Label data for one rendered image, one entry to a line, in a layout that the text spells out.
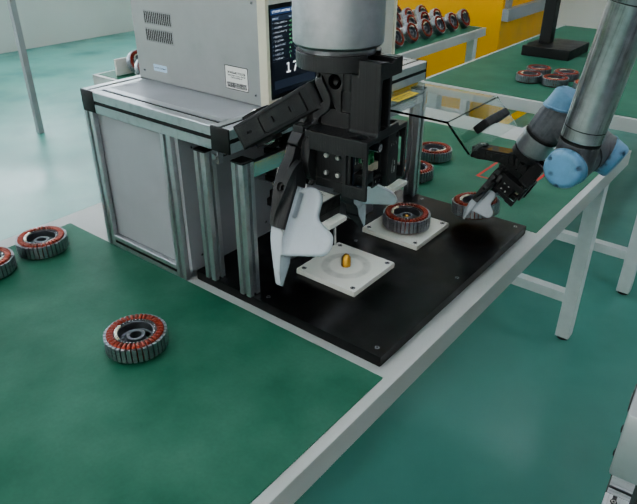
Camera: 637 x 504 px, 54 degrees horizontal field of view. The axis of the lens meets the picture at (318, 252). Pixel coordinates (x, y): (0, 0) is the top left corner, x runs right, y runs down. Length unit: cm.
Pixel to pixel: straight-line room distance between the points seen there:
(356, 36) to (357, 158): 10
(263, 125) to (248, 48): 64
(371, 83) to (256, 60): 71
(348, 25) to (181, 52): 89
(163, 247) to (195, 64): 39
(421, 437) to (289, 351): 99
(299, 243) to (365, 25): 19
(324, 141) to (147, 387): 68
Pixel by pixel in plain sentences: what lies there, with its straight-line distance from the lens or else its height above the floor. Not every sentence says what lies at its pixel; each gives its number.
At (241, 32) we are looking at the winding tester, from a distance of 123.
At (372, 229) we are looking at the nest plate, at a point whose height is 78.
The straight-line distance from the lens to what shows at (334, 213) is 131.
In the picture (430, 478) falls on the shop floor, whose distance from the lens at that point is 195.
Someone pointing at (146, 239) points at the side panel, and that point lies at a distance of 145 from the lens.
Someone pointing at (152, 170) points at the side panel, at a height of 98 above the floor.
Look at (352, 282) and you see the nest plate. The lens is 127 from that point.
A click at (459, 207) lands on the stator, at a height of 82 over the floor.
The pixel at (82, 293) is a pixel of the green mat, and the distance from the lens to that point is 138.
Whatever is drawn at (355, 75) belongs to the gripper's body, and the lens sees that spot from 52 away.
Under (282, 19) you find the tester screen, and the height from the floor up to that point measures 127.
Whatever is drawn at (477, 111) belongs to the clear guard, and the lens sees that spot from 143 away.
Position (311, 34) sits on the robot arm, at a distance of 51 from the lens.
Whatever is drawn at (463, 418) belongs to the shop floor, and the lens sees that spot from 214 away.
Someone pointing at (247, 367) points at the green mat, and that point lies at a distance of 111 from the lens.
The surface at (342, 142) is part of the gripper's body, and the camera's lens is 52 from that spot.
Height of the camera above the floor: 146
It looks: 29 degrees down
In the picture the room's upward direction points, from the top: straight up
